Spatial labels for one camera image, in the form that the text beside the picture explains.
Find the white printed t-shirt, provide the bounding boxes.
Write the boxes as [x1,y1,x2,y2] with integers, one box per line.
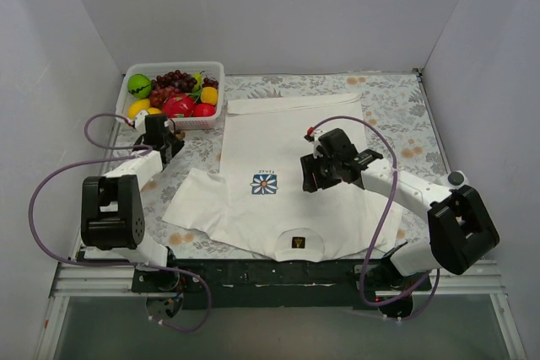
[164,94,402,262]

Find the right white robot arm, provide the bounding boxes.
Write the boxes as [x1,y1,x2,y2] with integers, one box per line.
[300,129,500,291]

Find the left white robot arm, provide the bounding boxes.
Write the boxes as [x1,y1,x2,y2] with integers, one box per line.
[81,114,184,293]

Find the yellow toy mango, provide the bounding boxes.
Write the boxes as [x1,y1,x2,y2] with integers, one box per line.
[146,107,162,115]

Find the red toy dragon fruit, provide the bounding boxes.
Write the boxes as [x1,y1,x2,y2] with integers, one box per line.
[161,94,196,119]

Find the yellow toy lemon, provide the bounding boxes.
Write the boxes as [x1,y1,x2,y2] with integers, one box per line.
[127,99,151,120]

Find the red toy apple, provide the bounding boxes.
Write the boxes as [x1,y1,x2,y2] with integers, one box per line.
[192,103,216,117]

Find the white plastic fruit basket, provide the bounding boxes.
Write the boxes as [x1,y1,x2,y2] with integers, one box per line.
[116,62,224,129]

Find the green toy fruit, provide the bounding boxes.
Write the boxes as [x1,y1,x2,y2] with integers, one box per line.
[127,74,152,99]

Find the dark red toy grapes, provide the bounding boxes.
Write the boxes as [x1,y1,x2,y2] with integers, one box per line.
[148,70,219,109]

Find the orange toy fruit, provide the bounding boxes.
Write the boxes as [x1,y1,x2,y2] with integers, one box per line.
[200,86,219,105]

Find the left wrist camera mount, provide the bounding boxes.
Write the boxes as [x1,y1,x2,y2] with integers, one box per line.
[127,111,148,133]

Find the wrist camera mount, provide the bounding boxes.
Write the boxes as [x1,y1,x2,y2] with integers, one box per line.
[127,111,148,133]
[304,127,324,159]

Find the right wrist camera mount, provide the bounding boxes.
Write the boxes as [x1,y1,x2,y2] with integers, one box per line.
[304,127,324,159]

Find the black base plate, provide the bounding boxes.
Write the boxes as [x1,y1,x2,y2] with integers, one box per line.
[131,259,421,310]

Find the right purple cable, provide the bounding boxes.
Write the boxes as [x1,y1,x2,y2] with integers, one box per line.
[307,115,440,321]

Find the aluminium frame rail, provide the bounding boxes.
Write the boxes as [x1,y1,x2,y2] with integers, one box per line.
[50,260,507,298]

